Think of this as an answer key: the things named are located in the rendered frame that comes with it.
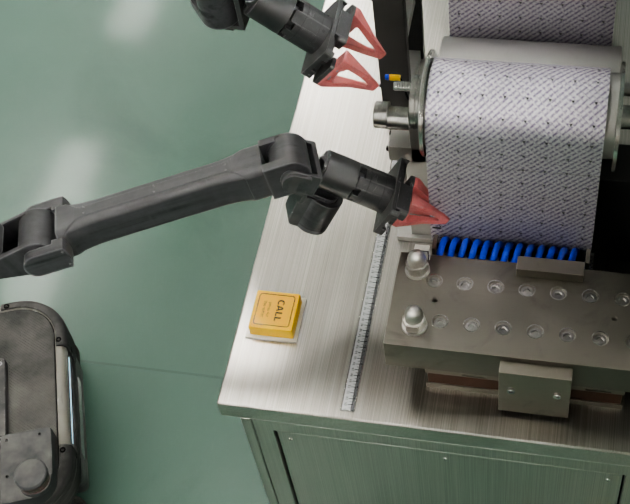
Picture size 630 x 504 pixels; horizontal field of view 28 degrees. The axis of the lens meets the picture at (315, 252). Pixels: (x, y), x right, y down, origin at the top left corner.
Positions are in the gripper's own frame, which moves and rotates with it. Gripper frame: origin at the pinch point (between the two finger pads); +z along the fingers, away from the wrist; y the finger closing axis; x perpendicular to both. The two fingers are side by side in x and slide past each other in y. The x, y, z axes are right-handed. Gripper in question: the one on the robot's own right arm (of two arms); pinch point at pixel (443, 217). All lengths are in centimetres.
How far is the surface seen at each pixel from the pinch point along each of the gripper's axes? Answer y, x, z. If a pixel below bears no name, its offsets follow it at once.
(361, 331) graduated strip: 10.7, -20.5, -2.2
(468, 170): 0.2, 12.2, -2.2
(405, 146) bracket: -7.4, 2.8, -8.7
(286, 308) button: 9.4, -24.1, -13.7
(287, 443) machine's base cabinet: 25.7, -35.4, -5.7
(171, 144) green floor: -95, -138, -27
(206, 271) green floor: -55, -128, -10
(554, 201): 0.3, 13.2, 10.8
